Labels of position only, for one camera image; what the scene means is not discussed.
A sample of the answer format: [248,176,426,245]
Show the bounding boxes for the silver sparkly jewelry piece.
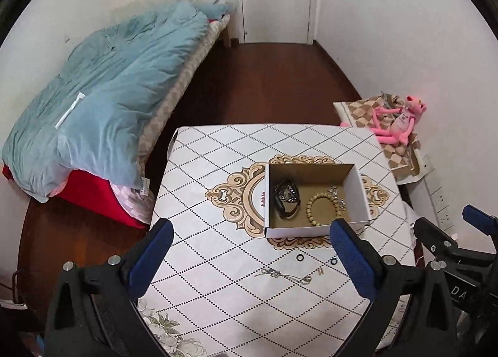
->
[327,185,346,210]

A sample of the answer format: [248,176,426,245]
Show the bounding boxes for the brown checkered folded blanket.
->
[333,93,427,185]

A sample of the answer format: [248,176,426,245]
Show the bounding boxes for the light blue duvet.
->
[2,1,231,202]

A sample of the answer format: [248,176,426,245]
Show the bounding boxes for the red blanket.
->
[2,163,149,230]

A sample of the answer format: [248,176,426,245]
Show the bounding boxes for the silver chain necklace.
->
[254,267,312,285]

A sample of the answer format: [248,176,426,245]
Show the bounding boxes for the white wall power strip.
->
[421,155,458,240]

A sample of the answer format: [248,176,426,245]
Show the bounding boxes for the bed with patterned mattress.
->
[2,0,238,229]

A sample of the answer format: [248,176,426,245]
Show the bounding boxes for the white diamond pattern tablecloth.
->
[139,124,415,356]

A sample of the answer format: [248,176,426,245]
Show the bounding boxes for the wooden bead bracelet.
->
[305,192,346,227]

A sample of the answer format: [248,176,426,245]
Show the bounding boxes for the pink panther plush toy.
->
[340,94,427,146]

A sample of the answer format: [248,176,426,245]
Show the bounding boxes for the white cardboard box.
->
[264,163,371,239]

